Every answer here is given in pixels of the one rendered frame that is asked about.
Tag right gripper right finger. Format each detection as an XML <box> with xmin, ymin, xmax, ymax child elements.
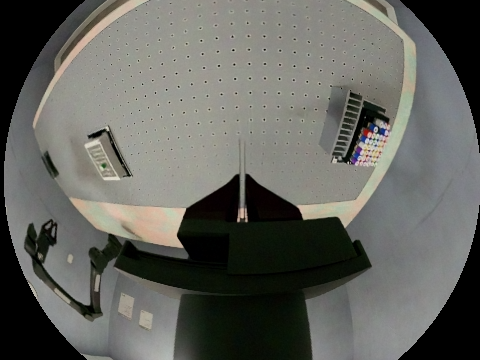
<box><xmin>246</xmin><ymin>174</ymin><xmax>304</xmax><ymax>222</ymax></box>

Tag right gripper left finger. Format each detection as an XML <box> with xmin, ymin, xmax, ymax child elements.
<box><xmin>181</xmin><ymin>174</ymin><xmax>239</xmax><ymax>222</ymax></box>

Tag white tube carrier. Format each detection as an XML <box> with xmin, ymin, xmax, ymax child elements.
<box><xmin>85</xmin><ymin>135</ymin><xmax>125</xmax><ymax>180</ymax></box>

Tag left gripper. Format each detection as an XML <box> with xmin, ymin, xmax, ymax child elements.
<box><xmin>39</xmin><ymin>219</ymin><xmax>58</xmax><ymax>254</ymax></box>

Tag black vial rack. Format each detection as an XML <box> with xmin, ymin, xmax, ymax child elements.
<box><xmin>341</xmin><ymin>107</ymin><xmax>389</xmax><ymax>165</ymax></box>

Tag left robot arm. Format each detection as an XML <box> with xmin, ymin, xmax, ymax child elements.
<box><xmin>24</xmin><ymin>222</ymin><xmax>120</xmax><ymax>322</ymax></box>

